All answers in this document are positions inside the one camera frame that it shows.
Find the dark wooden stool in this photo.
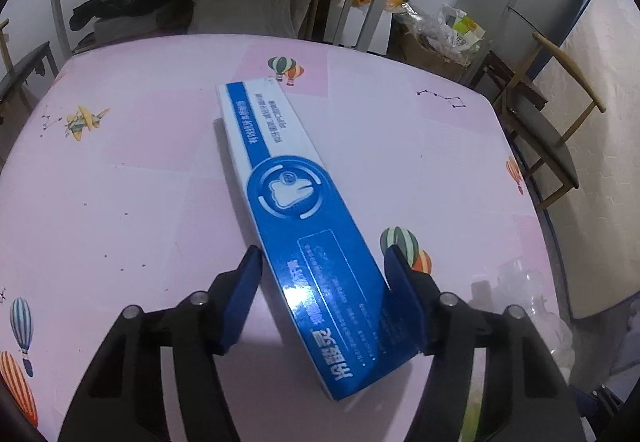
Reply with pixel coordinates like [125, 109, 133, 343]
[470, 51, 548, 110]

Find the wooden chair with dark seat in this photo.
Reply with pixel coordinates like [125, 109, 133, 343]
[492, 32, 606, 210]
[0, 19, 60, 123]

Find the brown cardboard box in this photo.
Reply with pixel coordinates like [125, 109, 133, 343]
[387, 22, 473, 78]

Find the clear plastic container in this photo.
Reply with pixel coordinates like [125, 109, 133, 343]
[470, 262, 573, 373]

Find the pile of plastic packaging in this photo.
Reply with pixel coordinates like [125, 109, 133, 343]
[400, 2, 488, 65]

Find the pink printed table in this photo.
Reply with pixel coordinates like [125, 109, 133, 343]
[0, 34, 573, 442]

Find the blue white toothpaste box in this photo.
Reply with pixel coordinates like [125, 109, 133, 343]
[216, 78, 421, 402]

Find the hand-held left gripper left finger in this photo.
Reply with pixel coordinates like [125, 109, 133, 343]
[57, 244, 263, 442]

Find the white pillow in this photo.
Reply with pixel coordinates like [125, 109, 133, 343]
[187, 0, 313, 40]

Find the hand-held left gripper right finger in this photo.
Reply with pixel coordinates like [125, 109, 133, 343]
[382, 244, 586, 442]

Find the black clothing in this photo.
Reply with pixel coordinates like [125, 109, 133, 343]
[69, 0, 196, 33]

